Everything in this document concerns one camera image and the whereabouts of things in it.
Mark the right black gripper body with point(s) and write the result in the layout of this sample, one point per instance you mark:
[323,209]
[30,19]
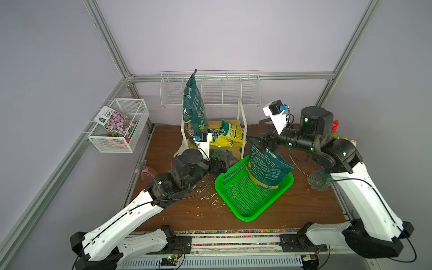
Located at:
[293,140]

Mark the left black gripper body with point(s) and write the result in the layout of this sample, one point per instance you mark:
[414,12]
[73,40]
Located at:
[215,169]

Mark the green seed bag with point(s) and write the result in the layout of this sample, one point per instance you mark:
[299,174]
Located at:
[224,155]

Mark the dark green fertilizer bag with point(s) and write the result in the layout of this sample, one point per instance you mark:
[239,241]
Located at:
[193,113]
[267,169]

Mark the green plastic basket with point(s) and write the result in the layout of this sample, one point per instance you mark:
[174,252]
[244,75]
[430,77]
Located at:
[247,200]

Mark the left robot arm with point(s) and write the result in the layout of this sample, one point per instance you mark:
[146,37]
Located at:
[110,244]

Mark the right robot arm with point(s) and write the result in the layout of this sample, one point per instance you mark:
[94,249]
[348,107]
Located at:
[377,232]

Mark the white wooden shelf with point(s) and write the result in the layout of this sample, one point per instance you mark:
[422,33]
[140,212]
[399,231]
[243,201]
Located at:
[239,149]

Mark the yellow fertilizer bag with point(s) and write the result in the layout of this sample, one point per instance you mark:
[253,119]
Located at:
[227,135]

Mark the artificial flower bouquet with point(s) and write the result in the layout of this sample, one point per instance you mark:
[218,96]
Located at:
[335,133]

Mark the white gloves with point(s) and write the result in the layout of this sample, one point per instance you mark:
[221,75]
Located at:
[182,148]

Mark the pink spray bottle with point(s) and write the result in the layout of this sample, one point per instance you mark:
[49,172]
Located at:
[147,174]

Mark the purple flower seed packet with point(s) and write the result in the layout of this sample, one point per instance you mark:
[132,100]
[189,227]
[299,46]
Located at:
[115,122]

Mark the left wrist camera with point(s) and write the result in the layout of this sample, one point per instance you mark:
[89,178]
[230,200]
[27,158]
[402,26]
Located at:
[202,137]

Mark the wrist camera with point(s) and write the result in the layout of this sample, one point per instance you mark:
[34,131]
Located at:
[278,112]
[202,137]

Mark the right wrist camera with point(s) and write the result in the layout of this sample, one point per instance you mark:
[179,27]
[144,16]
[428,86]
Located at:
[278,112]

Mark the white wire wall rack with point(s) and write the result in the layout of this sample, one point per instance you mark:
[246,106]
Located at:
[217,87]

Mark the metal base rail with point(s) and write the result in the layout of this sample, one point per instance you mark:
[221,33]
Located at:
[271,250]

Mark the white wire side basket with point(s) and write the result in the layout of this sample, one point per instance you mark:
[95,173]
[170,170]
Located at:
[106,142]

